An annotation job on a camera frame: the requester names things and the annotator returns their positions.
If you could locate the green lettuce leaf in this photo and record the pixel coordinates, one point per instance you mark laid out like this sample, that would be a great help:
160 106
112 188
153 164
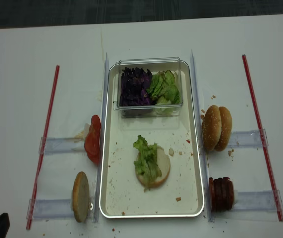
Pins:
146 162

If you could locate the green lettuce pile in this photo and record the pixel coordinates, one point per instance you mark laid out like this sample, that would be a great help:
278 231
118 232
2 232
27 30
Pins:
162 92

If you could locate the bread piece on tray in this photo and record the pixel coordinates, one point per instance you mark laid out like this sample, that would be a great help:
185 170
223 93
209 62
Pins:
171 152

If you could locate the tomato slices stack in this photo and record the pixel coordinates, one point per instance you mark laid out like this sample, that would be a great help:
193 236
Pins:
92 140

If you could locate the meat patty slices stack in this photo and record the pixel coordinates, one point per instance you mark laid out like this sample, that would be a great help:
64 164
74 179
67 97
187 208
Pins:
221 194

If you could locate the clear plastic container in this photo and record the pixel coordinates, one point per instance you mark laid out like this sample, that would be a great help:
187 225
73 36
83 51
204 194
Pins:
155 65

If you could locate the purple cabbage leaves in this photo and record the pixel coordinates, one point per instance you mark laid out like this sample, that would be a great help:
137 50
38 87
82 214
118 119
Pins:
134 97

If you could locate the bottom bun on tray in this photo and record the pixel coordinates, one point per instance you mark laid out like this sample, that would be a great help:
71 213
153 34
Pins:
163 161

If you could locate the white metal tray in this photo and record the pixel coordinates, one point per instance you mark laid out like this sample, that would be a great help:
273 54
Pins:
121 194

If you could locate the left long clear divider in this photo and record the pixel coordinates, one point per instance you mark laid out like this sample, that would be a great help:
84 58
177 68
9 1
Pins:
102 118

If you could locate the long clear divider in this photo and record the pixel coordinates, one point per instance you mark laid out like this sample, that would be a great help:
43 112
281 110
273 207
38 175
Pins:
102 118
202 154

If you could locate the front sesame bun top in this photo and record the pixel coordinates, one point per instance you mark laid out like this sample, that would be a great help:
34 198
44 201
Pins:
211 127

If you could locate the sesame bun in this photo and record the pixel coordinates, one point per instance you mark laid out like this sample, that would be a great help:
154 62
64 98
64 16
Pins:
211 127
226 128

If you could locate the rear sesame bun top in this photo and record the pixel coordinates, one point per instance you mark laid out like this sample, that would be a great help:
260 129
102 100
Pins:
226 128

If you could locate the left red strip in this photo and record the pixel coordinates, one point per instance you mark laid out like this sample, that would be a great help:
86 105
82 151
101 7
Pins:
40 160

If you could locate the red strip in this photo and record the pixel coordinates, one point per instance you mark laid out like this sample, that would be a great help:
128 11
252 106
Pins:
275 192
40 160

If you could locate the upright bun half left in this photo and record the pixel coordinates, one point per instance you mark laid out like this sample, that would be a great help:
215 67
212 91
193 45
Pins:
80 197

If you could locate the left upper clear holder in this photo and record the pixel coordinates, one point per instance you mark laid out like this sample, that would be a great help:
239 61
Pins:
50 145

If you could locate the clear holder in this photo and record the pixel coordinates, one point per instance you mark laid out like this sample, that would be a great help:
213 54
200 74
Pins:
50 145
42 209
268 201
248 139

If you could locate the right upper clear holder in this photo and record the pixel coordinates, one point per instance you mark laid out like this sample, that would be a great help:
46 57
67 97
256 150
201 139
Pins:
248 139

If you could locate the right long clear divider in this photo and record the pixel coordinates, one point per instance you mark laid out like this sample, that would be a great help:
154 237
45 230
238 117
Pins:
202 154

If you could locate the right red strip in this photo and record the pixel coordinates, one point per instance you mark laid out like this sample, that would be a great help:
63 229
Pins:
275 192

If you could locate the left lower clear holder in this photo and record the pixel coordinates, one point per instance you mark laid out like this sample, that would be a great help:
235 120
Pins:
42 209

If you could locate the right lower clear holder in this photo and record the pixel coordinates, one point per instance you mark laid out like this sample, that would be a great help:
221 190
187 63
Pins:
268 201

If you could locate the black object at corner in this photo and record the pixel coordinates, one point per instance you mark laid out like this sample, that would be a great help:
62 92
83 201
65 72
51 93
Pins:
4 224

